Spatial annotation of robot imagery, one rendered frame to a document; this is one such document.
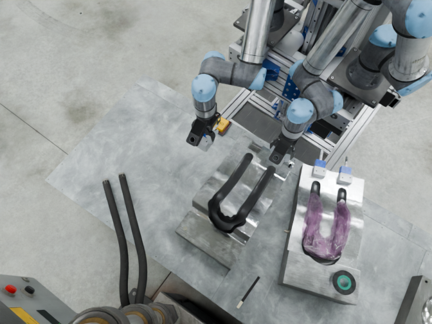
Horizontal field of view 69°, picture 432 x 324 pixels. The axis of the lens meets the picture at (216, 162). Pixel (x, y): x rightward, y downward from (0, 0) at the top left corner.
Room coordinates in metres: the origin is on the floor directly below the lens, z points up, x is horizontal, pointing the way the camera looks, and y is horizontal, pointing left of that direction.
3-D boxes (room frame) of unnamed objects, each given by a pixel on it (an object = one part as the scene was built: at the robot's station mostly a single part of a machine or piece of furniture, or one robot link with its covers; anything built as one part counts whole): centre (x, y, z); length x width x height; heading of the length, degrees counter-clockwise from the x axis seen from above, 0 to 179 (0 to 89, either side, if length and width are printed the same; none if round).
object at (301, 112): (0.55, -0.28, 1.20); 0.09 x 0.08 x 0.11; 114
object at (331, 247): (0.25, -0.42, 0.90); 0.26 x 0.18 x 0.08; 163
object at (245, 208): (0.38, -0.10, 0.92); 0.35 x 0.16 x 0.09; 146
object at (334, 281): (0.05, -0.44, 0.93); 0.08 x 0.08 x 0.04
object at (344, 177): (0.50, -0.55, 0.86); 0.13 x 0.05 x 0.05; 163
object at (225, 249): (0.38, -0.08, 0.87); 0.50 x 0.26 x 0.14; 146
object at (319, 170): (0.53, -0.45, 0.86); 0.13 x 0.05 x 0.05; 163
